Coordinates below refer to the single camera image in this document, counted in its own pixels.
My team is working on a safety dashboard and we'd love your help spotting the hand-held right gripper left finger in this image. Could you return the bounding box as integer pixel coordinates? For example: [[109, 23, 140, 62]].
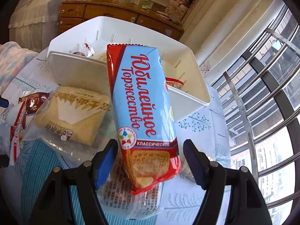
[[28, 139, 119, 225]]

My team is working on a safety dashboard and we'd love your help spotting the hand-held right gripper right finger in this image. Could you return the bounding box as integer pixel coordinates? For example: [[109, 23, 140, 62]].
[[183, 139, 273, 225]]

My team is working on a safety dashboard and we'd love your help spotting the clear packet with red stripes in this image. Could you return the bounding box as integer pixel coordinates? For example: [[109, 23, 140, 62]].
[[97, 156, 164, 218]]

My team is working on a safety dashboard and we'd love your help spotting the white packet with red stripe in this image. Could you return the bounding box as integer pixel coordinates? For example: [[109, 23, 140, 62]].
[[0, 103, 32, 167]]

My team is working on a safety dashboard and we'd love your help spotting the brown pastry packet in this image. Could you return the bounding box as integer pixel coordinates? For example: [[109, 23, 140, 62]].
[[18, 91, 51, 116]]

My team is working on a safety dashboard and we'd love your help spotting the cream bread packet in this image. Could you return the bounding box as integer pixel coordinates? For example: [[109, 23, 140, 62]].
[[25, 85, 113, 161]]

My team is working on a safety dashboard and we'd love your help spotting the white plastic bin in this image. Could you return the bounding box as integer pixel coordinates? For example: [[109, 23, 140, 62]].
[[46, 16, 211, 122]]

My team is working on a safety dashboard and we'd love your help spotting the blue red biscuit pack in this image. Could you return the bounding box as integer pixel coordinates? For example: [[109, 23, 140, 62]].
[[106, 43, 182, 195]]

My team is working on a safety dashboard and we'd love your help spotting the white orange snack packet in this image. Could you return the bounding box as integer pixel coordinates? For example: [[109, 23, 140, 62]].
[[165, 77, 185, 92]]

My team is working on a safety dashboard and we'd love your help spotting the red round pastry packet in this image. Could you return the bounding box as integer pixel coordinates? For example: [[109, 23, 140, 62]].
[[69, 41, 95, 57]]

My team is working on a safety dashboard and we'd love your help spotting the yellow noodle snack packet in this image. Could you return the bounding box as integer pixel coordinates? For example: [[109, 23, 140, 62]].
[[92, 52, 108, 64]]

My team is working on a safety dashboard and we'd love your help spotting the clear crispy rice snack packet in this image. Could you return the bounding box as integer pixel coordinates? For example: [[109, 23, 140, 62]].
[[179, 153, 196, 183]]

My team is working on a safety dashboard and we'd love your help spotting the pastel patterned blanket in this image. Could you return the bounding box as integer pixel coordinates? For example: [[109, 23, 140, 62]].
[[0, 42, 39, 80]]

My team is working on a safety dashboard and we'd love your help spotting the white lace bed cover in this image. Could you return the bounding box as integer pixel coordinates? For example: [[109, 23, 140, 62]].
[[8, 0, 71, 52]]

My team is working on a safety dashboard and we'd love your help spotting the metal window grille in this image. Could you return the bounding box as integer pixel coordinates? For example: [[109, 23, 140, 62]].
[[210, 3, 300, 225]]

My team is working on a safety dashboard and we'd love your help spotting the wooden desk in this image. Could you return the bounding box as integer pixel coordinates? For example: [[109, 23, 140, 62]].
[[58, 0, 184, 40]]

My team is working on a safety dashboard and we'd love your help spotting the cream curtain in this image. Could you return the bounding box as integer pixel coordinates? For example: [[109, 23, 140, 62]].
[[180, 0, 285, 85]]

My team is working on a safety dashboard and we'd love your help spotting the grey pouch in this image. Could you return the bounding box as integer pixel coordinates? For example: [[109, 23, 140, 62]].
[[169, 15, 183, 26]]

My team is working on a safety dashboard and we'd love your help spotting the small cardboard box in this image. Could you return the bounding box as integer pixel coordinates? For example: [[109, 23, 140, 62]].
[[164, 3, 189, 20]]

